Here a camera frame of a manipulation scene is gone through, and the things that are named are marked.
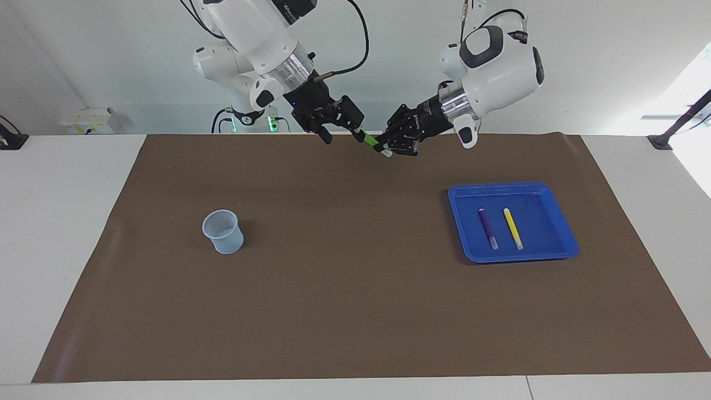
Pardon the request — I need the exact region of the purple marker pen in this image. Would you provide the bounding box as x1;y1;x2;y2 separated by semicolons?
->
478;208;499;250

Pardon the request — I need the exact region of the black clamp bracket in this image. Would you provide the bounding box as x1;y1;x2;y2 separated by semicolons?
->
0;116;29;151

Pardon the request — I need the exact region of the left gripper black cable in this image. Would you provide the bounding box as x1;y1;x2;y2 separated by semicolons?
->
460;0;528;45

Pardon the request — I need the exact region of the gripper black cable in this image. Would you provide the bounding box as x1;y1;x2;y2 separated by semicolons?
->
460;0;528;45
314;0;370;84

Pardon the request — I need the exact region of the brown table mat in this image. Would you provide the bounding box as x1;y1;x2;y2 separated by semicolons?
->
32;132;711;384

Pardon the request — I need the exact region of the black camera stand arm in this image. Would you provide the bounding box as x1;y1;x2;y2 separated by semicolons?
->
647;89;711;151

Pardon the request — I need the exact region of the green marker pen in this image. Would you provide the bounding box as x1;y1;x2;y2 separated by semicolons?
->
355;131;394;158

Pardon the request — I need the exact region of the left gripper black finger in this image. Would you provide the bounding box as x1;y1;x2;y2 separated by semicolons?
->
383;103;418;139
375;132;421;157

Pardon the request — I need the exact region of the blue plastic tray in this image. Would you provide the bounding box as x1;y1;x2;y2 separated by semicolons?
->
448;182;580;264

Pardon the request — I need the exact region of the white wall socket box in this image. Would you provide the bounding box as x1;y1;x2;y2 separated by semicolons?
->
59;107;120;135

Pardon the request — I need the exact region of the yellow marker pen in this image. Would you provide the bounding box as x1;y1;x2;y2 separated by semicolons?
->
503;208;524;251

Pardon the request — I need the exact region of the translucent plastic cup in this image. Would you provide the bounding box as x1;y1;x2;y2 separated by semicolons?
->
202;209;245;255

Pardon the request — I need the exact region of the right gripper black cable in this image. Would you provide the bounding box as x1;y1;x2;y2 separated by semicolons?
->
314;0;370;84

